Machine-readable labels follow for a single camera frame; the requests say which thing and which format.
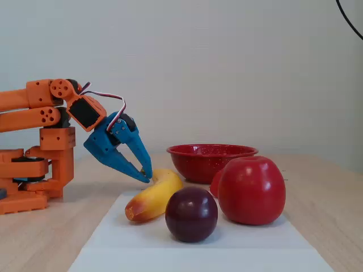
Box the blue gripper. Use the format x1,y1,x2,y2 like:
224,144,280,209
83,111,153,184

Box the yellow toy banana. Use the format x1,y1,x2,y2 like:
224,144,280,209
124,168,184,223

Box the orange robot base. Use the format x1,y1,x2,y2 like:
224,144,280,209
0,147,76,215

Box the red speckled enamel bowl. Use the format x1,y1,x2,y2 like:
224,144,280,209
166,143,259,185

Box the dark purple toy plum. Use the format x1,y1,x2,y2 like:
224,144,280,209
164,186,218,243

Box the white paper sheet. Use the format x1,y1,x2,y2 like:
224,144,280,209
67,190,335,272

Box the red toy apple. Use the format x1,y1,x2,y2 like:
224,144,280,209
217,155,286,226

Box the red white black servo cable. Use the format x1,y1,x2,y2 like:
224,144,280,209
77,81,127,133

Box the thin black cable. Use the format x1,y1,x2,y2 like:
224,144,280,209
335,0,363,41

